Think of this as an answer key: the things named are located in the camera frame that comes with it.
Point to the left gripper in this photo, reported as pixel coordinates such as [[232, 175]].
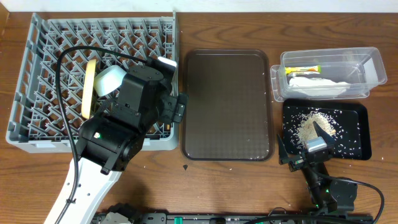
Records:
[[180, 107]]

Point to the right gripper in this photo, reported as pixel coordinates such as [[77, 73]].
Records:
[[283, 157]]

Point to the white napkin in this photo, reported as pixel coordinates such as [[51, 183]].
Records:
[[318, 86]]

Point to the green orange snack wrapper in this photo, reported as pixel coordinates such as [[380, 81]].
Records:
[[309, 70]]

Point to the yellow round plate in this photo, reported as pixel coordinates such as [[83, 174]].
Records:
[[88, 89]]

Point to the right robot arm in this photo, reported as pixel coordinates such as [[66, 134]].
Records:
[[330, 194]]

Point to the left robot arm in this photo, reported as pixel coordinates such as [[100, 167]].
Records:
[[111, 137]]

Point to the black rectangular tray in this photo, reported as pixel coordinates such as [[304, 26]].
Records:
[[346, 123]]

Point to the dark brown serving tray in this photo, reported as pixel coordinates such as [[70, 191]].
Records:
[[229, 109]]

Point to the clear plastic bin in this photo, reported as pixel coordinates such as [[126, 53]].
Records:
[[361, 67]]

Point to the grey plastic dish rack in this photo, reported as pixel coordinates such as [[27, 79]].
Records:
[[36, 124]]

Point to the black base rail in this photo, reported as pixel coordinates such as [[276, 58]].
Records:
[[163, 218]]

